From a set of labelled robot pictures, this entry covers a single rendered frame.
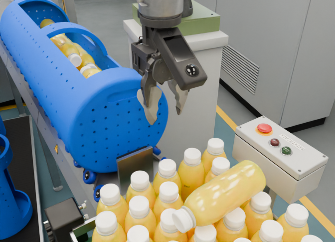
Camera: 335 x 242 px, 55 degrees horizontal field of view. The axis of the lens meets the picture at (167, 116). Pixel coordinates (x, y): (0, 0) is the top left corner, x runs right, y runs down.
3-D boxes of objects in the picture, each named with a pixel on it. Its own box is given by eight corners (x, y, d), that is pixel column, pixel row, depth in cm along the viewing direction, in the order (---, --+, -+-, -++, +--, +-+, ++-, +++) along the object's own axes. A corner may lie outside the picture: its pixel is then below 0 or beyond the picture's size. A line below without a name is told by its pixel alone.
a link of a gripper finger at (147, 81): (156, 101, 63) (165, 59, 59) (161, 106, 62) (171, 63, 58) (135, 103, 60) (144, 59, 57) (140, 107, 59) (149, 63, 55)
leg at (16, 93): (25, 113, 282) (5, 45, 246) (27, 116, 278) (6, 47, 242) (18, 115, 280) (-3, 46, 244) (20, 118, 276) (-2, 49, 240)
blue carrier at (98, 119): (69, 54, 158) (64, -7, 143) (166, 155, 98) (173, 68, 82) (6, 63, 144) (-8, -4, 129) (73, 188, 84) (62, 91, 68)
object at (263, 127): (263, 124, 83) (264, 121, 83) (274, 131, 81) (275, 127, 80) (253, 129, 82) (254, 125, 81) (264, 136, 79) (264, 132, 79)
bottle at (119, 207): (129, 231, 81) (123, 178, 70) (135, 256, 75) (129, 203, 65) (101, 238, 79) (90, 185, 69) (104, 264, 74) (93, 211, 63)
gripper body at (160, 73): (164, 62, 67) (163, 3, 60) (188, 79, 61) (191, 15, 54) (131, 71, 64) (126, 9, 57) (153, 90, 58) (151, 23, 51)
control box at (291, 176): (257, 143, 93) (263, 114, 87) (317, 187, 79) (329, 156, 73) (231, 156, 88) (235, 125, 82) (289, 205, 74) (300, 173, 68)
